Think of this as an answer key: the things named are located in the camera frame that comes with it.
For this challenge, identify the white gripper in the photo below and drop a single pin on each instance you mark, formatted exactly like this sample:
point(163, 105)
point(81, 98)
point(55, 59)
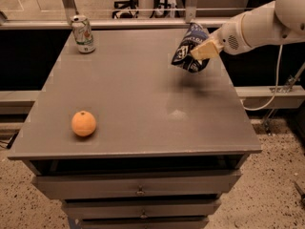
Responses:
point(228, 39)

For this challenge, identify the blue Kettle chip bag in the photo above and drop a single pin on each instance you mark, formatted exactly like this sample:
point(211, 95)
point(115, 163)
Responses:
point(182, 57)

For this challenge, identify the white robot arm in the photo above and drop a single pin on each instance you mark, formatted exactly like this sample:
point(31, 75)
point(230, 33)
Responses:
point(279, 22)

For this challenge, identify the green white 7up can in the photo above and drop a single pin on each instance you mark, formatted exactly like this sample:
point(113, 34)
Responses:
point(82, 32)

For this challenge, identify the black office chair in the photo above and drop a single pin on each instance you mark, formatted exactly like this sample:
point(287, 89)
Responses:
point(125, 9)

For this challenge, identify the grey drawer cabinet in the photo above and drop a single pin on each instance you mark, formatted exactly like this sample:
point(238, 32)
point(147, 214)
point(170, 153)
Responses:
point(151, 116)

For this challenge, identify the orange fruit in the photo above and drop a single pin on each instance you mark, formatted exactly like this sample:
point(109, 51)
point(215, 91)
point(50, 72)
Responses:
point(83, 123)

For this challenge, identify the middle grey drawer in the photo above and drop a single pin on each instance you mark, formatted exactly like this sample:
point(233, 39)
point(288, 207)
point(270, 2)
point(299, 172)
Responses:
point(142, 209)

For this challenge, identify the grey drawer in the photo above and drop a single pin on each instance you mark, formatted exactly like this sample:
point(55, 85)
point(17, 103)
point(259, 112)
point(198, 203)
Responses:
point(156, 223)
point(137, 185)
point(142, 209)

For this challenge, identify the bottom grey drawer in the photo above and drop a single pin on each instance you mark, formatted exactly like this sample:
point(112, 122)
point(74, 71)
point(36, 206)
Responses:
point(156, 223)

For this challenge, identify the top grey drawer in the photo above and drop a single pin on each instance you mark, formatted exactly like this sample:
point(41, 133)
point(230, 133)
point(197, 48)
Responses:
point(137, 185)

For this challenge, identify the metal railing frame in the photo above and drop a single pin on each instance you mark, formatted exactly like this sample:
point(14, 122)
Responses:
point(56, 14)

